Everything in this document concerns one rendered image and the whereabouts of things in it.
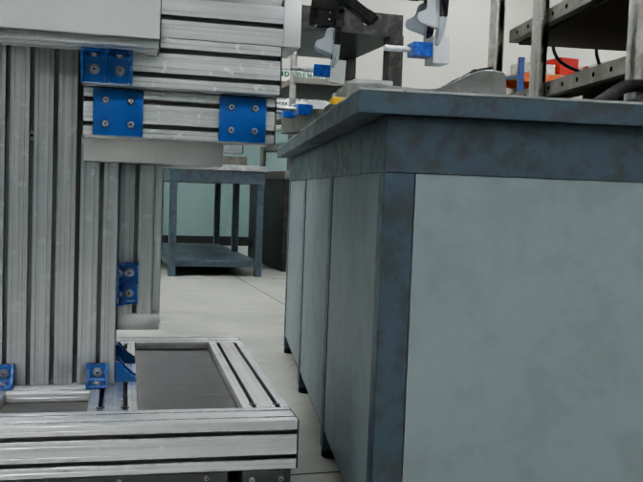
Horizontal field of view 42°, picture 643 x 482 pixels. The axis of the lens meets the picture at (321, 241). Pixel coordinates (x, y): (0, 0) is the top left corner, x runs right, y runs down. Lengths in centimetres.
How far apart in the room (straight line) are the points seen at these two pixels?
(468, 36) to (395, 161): 897
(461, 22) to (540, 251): 893
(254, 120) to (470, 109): 46
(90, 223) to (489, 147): 82
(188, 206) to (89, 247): 743
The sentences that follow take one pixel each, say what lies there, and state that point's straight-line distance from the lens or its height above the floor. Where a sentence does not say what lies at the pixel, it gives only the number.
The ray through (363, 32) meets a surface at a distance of 675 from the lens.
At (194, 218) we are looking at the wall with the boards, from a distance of 917.
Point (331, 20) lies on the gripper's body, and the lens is 204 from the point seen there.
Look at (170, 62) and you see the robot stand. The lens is 156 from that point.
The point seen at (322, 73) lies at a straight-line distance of 204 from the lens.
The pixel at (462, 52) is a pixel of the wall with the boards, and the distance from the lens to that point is 1022.
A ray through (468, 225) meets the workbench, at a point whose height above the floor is 59.
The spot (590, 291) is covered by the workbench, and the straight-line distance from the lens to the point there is 144.
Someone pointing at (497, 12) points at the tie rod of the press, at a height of 135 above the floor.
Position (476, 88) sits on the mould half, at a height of 89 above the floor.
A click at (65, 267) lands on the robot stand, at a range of 175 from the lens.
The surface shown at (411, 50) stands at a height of 93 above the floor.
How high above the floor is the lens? 64
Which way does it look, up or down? 3 degrees down
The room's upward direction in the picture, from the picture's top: 2 degrees clockwise
